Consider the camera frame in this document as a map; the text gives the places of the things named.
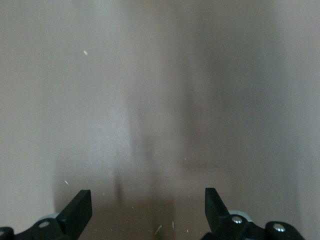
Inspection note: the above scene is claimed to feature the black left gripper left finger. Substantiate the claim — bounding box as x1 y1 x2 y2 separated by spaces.
0 189 93 240

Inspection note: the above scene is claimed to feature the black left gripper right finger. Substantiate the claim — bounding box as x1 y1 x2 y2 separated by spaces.
201 187 305 240

